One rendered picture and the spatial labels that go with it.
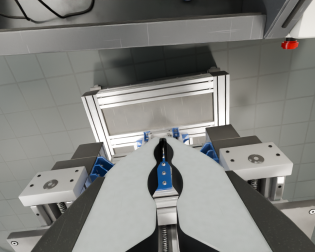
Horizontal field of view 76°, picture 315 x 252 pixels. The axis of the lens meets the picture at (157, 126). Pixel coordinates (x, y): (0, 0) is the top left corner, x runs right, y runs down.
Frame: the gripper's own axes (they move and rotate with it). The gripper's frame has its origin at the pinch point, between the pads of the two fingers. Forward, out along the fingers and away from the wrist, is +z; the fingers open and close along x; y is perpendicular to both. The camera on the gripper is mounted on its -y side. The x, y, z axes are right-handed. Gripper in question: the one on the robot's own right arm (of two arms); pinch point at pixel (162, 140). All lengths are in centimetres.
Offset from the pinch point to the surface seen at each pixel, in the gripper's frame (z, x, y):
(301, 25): 25.1, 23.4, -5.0
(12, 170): 123, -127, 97
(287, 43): 42, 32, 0
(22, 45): 27.9, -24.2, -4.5
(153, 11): 40.0, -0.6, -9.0
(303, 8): 23.9, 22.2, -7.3
